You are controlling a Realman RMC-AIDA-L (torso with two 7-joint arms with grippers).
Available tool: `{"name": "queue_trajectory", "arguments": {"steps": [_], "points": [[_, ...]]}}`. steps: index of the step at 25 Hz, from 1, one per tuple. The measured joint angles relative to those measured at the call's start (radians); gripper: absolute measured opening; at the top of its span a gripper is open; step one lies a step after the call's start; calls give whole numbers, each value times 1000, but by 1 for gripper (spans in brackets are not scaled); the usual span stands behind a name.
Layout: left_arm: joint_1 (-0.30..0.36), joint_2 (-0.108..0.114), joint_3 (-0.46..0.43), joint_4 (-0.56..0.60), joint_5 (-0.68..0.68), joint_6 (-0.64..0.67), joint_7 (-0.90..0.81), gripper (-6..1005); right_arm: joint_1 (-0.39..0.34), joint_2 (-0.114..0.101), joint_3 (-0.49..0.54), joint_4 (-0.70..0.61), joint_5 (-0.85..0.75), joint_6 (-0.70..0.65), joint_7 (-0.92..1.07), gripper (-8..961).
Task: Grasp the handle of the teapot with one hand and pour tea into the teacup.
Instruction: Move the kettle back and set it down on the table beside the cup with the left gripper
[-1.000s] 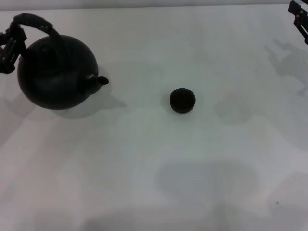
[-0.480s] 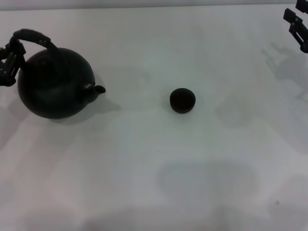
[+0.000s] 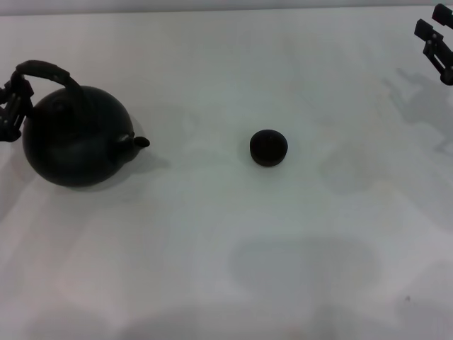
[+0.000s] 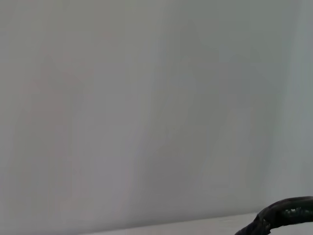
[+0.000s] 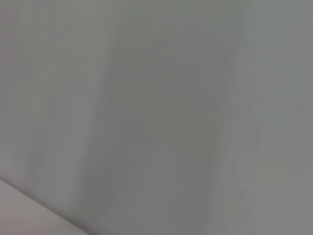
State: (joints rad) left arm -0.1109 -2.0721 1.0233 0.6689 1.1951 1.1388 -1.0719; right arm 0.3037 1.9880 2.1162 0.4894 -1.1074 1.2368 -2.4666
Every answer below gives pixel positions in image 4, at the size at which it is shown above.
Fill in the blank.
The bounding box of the black round teapot with handle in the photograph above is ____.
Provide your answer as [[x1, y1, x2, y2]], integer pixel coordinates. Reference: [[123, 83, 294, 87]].
[[234, 195, 313, 235]]

